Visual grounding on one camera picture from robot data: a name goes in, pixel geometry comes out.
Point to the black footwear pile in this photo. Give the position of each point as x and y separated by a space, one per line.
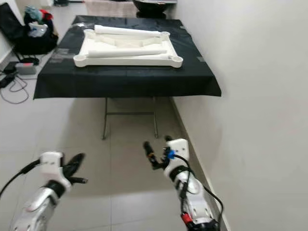
61 3

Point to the grey metal folding table frame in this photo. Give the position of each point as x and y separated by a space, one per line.
127 113

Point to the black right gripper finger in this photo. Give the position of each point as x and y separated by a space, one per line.
169 139
150 151

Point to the black round basin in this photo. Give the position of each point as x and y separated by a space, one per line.
151 7

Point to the colourful clothes pile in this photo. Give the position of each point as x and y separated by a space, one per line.
32 13

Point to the clear tape patch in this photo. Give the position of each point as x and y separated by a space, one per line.
62 55
200 59
79 26

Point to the black router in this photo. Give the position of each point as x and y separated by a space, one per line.
29 61

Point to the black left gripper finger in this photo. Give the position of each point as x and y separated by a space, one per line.
79 180
76 161

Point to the black power adapter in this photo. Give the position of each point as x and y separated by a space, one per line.
7 81

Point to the white plastic table leg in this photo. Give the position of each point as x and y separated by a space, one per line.
125 53
125 31

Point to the black duffel bag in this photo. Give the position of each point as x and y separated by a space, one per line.
36 45

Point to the beige fabric ottoman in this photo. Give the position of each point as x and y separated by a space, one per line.
110 8

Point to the white plastic table top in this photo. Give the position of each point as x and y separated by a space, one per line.
125 61

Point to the grey electronic box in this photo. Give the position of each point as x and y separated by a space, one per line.
26 69

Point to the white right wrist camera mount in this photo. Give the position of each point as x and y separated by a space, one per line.
179 147

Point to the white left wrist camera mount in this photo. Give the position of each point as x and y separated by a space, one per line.
52 163

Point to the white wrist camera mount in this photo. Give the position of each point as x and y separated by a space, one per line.
52 163
179 147

